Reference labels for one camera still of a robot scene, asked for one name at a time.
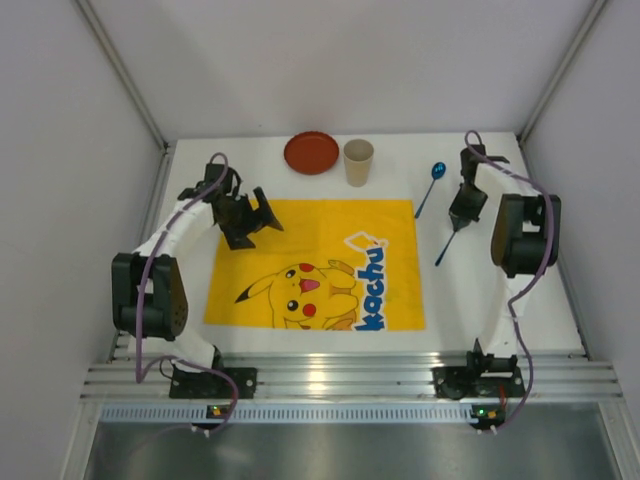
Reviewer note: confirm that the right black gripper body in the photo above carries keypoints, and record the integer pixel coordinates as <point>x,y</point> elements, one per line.
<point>463,215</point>

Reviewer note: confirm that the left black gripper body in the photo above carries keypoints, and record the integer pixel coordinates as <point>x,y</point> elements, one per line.
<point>245,220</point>

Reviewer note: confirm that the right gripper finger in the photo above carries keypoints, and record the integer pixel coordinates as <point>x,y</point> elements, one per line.
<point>456,222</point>
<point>465,219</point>

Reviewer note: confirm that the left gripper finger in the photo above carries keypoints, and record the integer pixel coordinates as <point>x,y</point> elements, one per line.
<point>262,215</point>
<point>238,239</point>

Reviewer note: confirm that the blue metal fork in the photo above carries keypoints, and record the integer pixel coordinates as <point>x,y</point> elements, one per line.
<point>444,250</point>

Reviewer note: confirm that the blue metal spoon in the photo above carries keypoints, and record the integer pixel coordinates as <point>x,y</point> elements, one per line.
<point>438,171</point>

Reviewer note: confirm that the yellow Pikachu cloth placemat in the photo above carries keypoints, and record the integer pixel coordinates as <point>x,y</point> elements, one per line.
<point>337,265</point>

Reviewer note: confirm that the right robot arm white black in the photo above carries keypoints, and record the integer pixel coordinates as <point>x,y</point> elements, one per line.
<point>524,242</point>

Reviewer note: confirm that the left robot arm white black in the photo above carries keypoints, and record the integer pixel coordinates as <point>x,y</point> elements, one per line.
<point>149,299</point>

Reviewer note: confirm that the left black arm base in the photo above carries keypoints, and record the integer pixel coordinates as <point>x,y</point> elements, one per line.
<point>193,385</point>

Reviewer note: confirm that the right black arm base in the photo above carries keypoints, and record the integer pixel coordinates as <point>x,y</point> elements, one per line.
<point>457,383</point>

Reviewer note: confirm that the red round plate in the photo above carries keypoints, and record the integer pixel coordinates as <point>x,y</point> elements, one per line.
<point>311,152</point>

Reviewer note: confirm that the beige paper cup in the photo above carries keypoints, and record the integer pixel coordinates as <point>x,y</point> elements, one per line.
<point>358,156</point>

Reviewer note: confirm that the right aluminium frame post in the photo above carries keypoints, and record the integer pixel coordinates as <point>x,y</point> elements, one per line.
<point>571,53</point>

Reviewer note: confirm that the aluminium frame post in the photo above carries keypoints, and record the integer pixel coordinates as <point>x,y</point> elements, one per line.
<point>90,16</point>
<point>571,53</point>

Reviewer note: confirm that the aluminium mounting rail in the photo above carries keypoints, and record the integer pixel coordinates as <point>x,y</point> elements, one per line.
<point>344,377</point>

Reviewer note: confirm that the perforated metal cable duct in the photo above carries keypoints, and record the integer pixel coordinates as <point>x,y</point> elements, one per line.
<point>292,413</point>

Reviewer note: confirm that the left aluminium frame post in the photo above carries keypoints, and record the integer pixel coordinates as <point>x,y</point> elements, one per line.
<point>90,16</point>

